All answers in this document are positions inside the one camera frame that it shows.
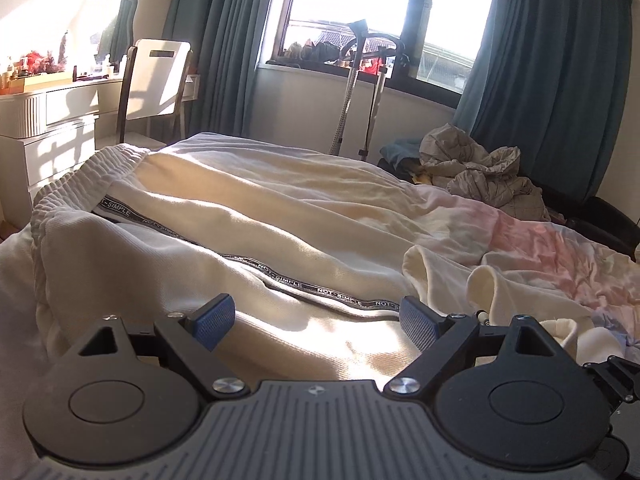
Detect pastel bed sheet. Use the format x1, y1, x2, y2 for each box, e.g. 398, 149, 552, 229
0, 131, 640, 480

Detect teal curtain near desk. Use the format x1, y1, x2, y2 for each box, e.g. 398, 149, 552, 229
163, 0, 271, 136

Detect white wooden chair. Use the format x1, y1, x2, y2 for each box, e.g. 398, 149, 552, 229
116, 39, 192, 150

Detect cream sweatpants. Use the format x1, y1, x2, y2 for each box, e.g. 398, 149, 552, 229
29, 142, 601, 391

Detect teal garment on wall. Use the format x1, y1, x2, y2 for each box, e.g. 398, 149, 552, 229
96, 0, 138, 64

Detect window with dark frame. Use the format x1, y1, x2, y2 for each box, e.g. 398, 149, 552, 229
271, 0, 491, 94

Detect teal curtain far side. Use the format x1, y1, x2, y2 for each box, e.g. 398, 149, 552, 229
454, 0, 632, 200

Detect white dresser desk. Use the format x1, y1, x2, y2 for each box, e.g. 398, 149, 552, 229
1, 79, 122, 229

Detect garment steamer stand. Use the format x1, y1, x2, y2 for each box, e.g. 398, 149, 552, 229
326, 18, 409, 162

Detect beige quilted jacket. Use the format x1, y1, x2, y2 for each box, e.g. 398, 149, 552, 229
414, 124, 550, 221

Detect teal cloth on sofa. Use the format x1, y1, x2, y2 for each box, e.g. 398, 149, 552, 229
380, 138, 422, 170

